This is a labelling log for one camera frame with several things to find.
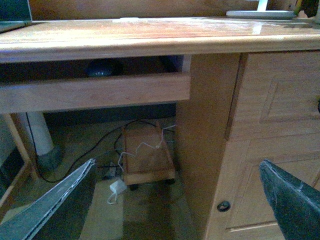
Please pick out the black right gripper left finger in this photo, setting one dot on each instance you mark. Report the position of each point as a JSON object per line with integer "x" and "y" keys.
{"x": 59, "y": 214}

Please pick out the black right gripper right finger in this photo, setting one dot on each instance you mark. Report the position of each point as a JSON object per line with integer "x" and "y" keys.
{"x": 295, "y": 204}

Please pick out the dark grey computer mouse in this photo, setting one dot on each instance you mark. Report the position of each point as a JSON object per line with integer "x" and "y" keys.
{"x": 104, "y": 68}

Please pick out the white power adapter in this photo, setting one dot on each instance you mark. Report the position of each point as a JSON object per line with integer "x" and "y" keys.
{"x": 117, "y": 188}

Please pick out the white pipe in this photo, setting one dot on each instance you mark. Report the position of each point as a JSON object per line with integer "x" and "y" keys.
{"x": 49, "y": 155}

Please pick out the wooden rolling stand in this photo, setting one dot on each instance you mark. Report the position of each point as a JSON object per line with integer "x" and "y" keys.
{"x": 146, "y": 157}

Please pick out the wooden keyboard tray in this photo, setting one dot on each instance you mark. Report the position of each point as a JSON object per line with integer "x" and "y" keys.
{"x": 94, "y": 92}

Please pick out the wooden desk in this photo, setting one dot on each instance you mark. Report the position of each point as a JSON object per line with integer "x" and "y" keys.
{"x": 254, "y": 87}

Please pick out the grey laptop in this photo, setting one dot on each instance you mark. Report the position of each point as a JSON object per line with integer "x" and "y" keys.
{"x": 14, "y": 14}

